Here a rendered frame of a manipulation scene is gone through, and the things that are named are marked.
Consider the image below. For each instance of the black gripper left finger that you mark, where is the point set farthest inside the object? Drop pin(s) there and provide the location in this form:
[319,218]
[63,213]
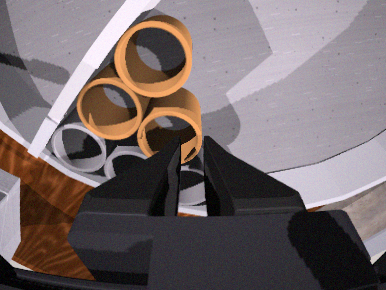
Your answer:
[143,188]

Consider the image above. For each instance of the white round turntable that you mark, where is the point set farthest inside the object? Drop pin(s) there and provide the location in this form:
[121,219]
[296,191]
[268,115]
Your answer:
[295,88]

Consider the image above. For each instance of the grey metal bushing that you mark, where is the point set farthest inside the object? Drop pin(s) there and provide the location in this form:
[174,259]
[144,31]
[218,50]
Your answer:
[192,190]
[121,163]
[76,149]

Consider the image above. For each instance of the bronze bushing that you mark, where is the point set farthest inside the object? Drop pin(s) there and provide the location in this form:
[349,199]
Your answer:
[104,118]
[142,79]
[183,104]

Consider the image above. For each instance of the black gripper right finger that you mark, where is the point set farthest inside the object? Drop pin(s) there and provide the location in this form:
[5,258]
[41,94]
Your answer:
[243,189]

